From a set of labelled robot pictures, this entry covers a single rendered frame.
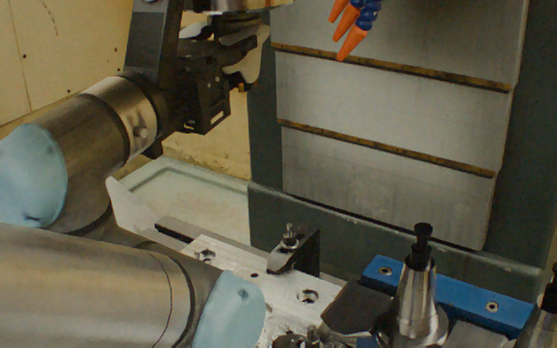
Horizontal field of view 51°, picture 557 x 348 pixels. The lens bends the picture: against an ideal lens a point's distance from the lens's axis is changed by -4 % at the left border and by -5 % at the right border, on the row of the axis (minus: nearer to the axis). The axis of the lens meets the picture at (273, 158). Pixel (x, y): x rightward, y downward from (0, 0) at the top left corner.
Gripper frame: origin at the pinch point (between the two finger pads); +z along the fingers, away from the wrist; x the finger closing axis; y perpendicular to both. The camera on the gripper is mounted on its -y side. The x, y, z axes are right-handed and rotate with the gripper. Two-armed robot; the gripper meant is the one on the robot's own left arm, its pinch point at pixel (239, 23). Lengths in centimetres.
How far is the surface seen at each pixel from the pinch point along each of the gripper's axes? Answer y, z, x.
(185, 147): 79, 84, -81
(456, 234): 52, 38, 21
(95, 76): 46, 63, -96
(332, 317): 18.9, -20.7, 20.6
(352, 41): -1.9, -6.3, 16.4
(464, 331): 19.2, -17.4, 32.1
